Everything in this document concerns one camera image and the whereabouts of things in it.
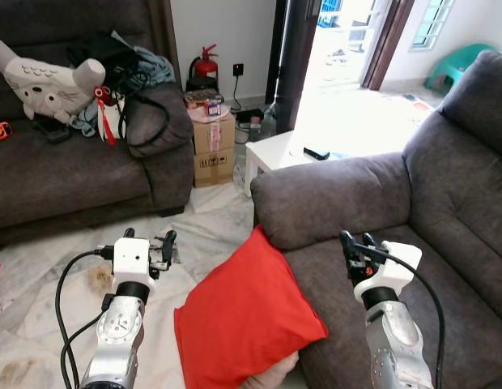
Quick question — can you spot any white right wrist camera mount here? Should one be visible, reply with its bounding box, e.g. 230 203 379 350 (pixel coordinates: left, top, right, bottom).
353 241 423 305

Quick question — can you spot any brown door frame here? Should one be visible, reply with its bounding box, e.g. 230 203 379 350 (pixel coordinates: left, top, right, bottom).
360 0 416 92

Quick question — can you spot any grey white plush toy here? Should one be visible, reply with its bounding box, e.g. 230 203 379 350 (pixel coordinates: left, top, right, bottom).
0 36 107 125

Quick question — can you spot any two-seat grey-brown fabric sofa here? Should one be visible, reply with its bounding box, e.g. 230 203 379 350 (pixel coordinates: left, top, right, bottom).
250 50 502 389

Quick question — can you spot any small black device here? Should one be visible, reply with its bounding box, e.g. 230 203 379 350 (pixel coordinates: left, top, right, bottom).
33 119 72 144

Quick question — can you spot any green plastic stool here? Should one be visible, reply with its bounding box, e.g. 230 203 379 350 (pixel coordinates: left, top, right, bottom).
424 42 498 95

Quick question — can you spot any brown cardboard box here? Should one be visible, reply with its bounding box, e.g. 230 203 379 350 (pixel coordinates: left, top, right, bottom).
191 112 236 189

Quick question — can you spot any pink plate with small boxes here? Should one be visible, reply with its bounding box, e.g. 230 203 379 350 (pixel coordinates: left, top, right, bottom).
184 90 230 123

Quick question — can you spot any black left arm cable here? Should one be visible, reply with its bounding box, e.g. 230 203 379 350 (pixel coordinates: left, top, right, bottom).
55 247 116 389

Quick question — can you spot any red pillow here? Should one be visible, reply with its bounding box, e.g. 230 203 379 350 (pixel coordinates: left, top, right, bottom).
173 224 330 389

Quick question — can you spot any dark door leaf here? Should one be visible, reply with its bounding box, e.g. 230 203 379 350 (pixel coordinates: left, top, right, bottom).
266 0 322 135

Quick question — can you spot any red fire extinguisher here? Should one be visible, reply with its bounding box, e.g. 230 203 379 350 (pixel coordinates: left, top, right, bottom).
187 45 220 92

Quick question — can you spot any black bag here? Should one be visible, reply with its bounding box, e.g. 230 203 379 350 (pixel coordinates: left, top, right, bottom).
68 31 140 72

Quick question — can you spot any long dark fabric sofa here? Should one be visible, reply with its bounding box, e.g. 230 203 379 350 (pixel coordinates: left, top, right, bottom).
0 0 195 248

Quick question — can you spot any louvred glass window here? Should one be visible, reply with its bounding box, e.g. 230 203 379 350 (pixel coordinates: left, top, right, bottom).
411 0 456 52

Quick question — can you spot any red white ribbon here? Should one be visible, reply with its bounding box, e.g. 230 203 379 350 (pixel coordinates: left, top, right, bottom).
92 83 127 147

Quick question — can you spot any black power strip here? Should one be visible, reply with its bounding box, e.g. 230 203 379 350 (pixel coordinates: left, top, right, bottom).
235 108 266 125

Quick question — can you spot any blue-grey cloth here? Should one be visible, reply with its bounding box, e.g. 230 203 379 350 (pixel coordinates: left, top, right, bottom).
128 46 177 92

